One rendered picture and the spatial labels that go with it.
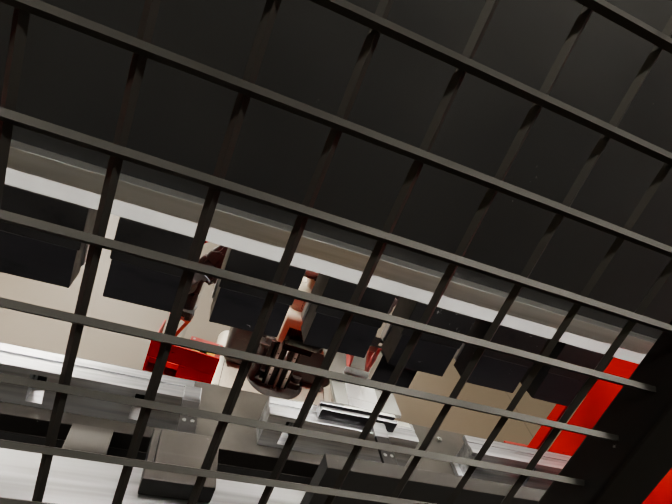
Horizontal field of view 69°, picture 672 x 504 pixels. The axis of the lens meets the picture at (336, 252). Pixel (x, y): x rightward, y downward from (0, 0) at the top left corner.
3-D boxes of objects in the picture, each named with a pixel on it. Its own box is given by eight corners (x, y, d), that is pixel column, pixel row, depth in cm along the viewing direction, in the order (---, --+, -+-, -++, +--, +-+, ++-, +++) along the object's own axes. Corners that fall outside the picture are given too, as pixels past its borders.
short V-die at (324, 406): (389, 423, 123) (394, 414, 122) (392, 432, 121) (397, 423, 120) (316, 409, 118) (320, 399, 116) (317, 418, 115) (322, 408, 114)
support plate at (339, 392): (376, 355, 147) (377, 353, 147) (400, 418, 123) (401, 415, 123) (320, 342, 142) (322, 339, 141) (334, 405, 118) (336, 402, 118)
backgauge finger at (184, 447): (218, 398, 106) (225, 381, 104) (209, 504, 83) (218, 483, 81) (162, 388, 102) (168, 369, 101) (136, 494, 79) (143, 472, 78)
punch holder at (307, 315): (358, 336, 114) (386, 276, 109) (365, 358, 107) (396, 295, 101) (298, 321, 110) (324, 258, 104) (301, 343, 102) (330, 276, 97)
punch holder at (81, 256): (85, 268, 97) (102, 192, 91) (71, 288, 89) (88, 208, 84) (0, 247, 92) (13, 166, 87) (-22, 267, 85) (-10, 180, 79)
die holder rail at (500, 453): (587, 485, 149) (604, 462, 146) (599, 502, 144) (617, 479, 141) (448, 460, 135) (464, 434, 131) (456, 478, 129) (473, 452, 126)
